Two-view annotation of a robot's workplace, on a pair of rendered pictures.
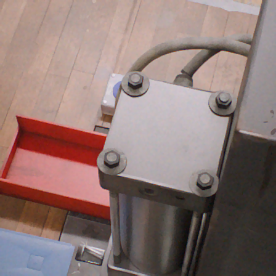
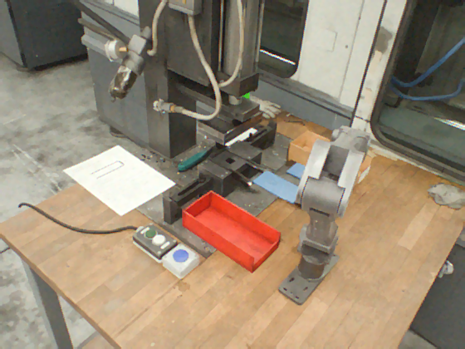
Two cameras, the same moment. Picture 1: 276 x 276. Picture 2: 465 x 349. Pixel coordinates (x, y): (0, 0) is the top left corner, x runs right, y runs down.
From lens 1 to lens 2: 1.33 m
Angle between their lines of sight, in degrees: 78
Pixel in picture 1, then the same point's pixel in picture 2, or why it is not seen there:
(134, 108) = not seen: outside the picture
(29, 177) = (257, 246)
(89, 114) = (206, 265)
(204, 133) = not seen: outside the picture
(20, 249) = (278, 189)
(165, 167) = not seen: outside the picture
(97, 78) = (188, 284)
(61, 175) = (240, 240)
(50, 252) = (264, 183)
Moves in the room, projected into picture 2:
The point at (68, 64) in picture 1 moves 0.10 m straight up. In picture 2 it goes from (201, 302) to (202, 274)
